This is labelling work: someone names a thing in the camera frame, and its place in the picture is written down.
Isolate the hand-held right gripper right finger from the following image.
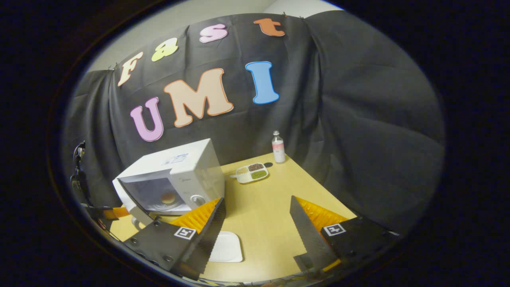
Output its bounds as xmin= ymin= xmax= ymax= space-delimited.
xmin=289 ymin=195 xmax=399 ymax=281

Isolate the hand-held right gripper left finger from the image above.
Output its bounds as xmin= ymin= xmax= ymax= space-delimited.
xmin=123 ymin=197 xmax=227 ymax=281

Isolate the white microwave oven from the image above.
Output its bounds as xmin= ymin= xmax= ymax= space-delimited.
xmin=112 ymin=138 xmax=226 ymax=231

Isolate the white rectangular plate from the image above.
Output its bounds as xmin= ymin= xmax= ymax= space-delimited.
xmin=208 ymin=231 xmax=243 ymax=263

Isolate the white divided dish with grains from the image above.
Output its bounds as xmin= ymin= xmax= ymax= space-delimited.
xmin=230 ymin=162 xmax=269 ymax=184

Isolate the small clear bottle pink label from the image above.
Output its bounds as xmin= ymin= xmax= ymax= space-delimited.
xmin=272 ymin=130 xmax=286 ymax=163

